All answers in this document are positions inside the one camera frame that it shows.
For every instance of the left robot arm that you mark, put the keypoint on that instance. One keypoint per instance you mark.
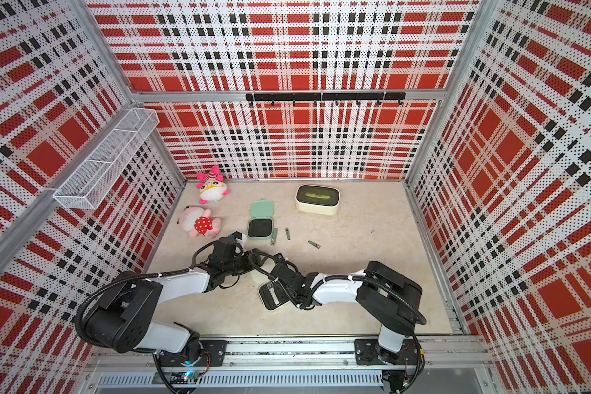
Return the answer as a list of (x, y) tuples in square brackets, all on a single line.
[(120, 315)]

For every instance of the white wire mesh basket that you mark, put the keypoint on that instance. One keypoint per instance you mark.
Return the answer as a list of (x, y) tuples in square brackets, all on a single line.
[(93, 179)]

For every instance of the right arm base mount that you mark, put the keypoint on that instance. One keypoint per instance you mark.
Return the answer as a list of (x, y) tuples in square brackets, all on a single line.
[(386, 352)]

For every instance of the aluminium front rail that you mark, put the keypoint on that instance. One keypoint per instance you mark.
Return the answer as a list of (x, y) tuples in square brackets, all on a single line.
[(453, 364)]

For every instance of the large green nail clipper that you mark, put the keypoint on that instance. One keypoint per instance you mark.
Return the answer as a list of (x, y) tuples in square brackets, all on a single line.
[(273, 239)]

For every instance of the cream tissue box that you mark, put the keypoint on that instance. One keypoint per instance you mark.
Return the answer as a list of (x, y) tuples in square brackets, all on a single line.
[(318, 199)]

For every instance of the black wall hook rail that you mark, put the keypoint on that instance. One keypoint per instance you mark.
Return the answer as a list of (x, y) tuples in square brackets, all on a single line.
[(376, 97)]

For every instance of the green clipper right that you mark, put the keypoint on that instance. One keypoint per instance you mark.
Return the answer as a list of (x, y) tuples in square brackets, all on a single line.
[(314, 244)]

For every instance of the cream case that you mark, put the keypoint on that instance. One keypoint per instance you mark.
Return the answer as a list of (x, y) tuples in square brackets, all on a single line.
[(272, 296)]

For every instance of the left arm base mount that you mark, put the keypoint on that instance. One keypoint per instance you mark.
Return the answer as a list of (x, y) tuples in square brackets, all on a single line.
[(199, 353)]

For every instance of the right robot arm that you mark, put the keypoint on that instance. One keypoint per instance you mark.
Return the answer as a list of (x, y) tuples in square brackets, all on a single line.
[(390, 297)]

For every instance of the green nail clipper case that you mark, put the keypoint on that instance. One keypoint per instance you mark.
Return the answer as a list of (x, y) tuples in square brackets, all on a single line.
[(261, 223)]

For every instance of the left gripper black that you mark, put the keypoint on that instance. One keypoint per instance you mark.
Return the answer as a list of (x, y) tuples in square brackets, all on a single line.
[(252, 263)]

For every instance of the pink doll red dress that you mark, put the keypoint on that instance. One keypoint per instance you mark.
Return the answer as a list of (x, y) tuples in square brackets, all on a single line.
[(197, 221)]

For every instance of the pink owl plush toy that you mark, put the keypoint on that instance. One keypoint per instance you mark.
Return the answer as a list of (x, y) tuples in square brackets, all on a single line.
[(212, 187)]

